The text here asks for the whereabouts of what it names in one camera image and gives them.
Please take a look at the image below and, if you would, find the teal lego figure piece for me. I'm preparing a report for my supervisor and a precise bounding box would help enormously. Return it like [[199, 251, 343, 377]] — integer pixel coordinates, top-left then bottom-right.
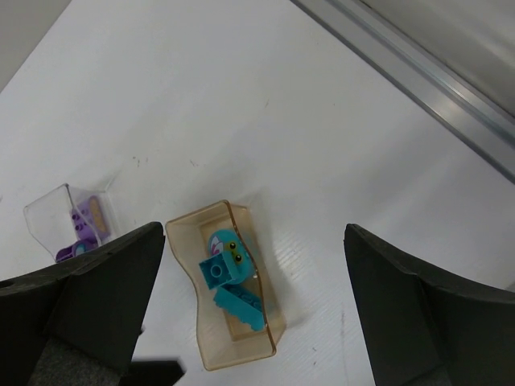
[[208, 229, 255, 285]]

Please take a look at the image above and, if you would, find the clear plastic container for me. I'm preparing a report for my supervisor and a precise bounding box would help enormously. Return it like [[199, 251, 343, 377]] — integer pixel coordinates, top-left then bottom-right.
[[23, 180, 120, 262]]

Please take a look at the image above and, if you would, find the aluminium rail right side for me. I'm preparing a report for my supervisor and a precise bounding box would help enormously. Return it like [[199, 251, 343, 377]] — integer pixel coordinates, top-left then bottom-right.
[[295, 1, 514, 182]]

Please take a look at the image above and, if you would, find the orange tinted plastic container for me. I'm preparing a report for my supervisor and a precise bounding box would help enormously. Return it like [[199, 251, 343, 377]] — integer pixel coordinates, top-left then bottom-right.
[[165, 200, 286, 371]]

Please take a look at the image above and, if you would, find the small teal square lego brick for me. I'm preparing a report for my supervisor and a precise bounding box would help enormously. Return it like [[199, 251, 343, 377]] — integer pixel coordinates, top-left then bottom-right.
[[199, 252, 239, 290]]

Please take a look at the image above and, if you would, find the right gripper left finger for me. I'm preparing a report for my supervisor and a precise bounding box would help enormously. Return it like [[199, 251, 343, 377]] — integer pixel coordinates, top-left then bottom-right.
[[1, 222, 165, 385]]

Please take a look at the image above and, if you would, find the purple rounded lego brick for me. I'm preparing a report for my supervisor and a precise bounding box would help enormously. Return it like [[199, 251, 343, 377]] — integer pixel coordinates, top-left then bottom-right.
[[70, 195, 111, 242]]

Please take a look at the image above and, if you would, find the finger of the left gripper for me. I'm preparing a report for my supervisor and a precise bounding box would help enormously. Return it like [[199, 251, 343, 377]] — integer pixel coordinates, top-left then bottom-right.
[[120, 359, 185, 386]]

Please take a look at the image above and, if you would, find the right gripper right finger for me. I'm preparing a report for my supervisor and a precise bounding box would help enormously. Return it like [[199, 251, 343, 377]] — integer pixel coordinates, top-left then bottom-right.
[[344, 224, 514, 385]]

